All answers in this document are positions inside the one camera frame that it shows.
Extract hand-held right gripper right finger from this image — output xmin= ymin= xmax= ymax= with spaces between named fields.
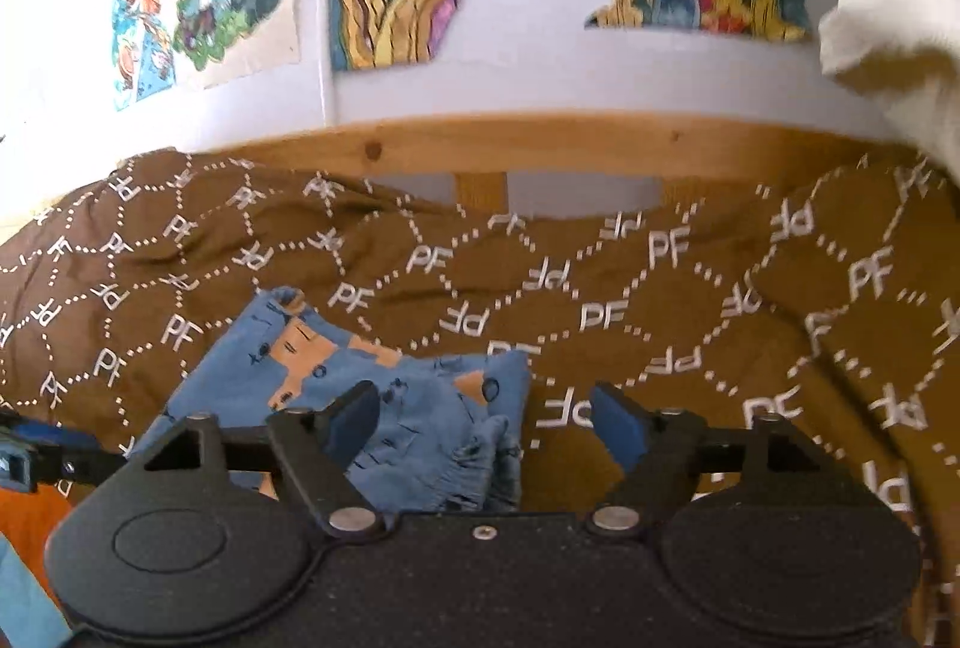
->
xmin=585 ymin=380 xmax=826 ymax=539

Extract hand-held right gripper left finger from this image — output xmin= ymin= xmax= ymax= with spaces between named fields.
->
xmin=139 ymin=380 xmax=385 ymax=539

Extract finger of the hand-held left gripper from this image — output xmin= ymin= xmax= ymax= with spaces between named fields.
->
xmin=0 ymin=442 xmax=128 ymax=496
xmin=0 ymin=409 xmax=44 ymax=445

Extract blue pants with orange print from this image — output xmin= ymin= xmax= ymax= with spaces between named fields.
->
xmin=120 ymin=288 xmax=535 ymax=515

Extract colour-block cloth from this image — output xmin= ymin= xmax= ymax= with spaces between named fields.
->
xmin=0 ymin=479 xmax=82 ymax=643

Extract brown printed blanket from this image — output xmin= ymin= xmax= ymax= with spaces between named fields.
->
xmin=0 ymin=147 xmax=960 ymax=648

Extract white cloth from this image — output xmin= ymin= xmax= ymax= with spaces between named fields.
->
xmin=780 ymin=0 xmax=960 ymax=170

